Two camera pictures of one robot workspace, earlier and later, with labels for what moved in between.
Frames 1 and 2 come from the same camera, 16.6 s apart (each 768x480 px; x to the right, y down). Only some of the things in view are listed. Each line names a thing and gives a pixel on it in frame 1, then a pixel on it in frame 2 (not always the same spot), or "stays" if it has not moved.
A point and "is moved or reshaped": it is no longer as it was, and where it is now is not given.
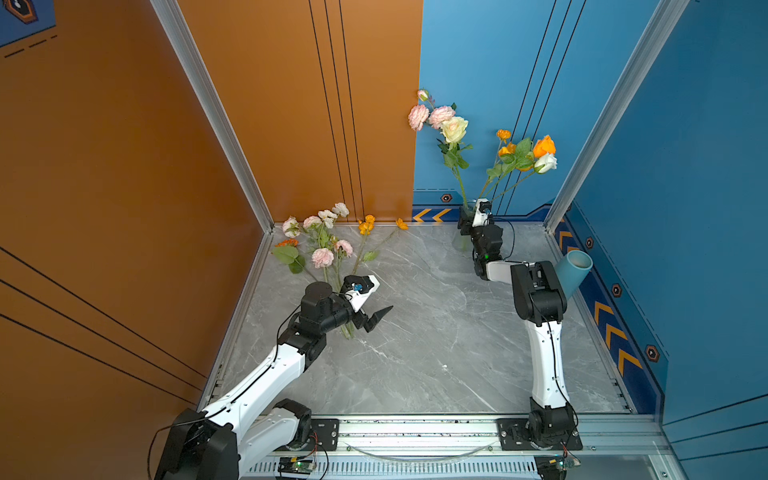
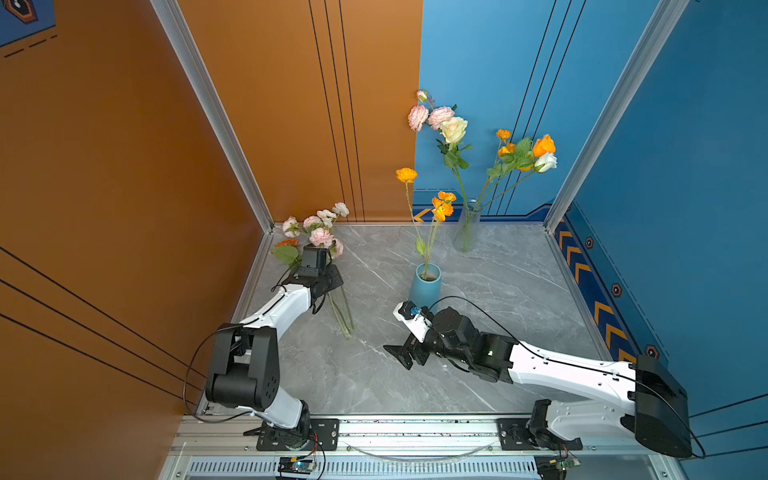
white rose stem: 542,165 stays
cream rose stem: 453,130 stays
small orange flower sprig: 494,172 stays
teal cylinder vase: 572,270 -> 426,285
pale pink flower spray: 326,219 stays
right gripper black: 465,224 -> 402,353
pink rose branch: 420,115 stays
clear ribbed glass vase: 463,238 stays
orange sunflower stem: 287,252 stays
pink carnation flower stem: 324,259 is moved or reshaped
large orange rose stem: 526,154 stays
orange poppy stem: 365,226 -> 442,206
